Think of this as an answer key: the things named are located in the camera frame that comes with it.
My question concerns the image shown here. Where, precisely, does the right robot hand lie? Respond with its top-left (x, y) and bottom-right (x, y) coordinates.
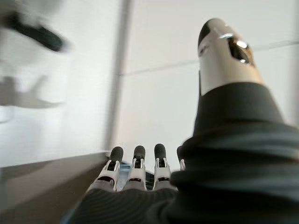
top-left (61, 18), bottom-right (299, 224)

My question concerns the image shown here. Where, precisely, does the blurred black and white object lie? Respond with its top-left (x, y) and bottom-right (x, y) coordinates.
top-left (6, 11), bottom-right (70, 54)

